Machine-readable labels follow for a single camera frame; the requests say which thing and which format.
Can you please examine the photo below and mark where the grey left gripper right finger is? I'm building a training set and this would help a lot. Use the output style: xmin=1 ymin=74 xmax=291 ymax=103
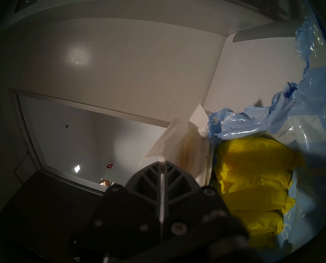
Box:
xmin=163 ymin=161 xmax=251 ymax=263

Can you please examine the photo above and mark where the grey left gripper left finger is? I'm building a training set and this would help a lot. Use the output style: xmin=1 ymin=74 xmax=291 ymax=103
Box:
xmin=69 ymin=161 xmax=164 ymax=263

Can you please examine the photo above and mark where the white sanitary pad stack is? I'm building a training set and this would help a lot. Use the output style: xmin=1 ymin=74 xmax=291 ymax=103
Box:
xmin=179 ymin=101 xmax=216 ymax=187

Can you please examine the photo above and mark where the yellow wrapped pad pack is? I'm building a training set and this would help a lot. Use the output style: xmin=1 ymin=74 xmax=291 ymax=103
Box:
xmin=212 ymin=136 xmax=303 ymax=249

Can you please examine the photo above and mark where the torn blue plastic pad package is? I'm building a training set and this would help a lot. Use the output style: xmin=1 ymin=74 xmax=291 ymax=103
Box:
xmin=207 ymin=0 xmax=326 ymax=255

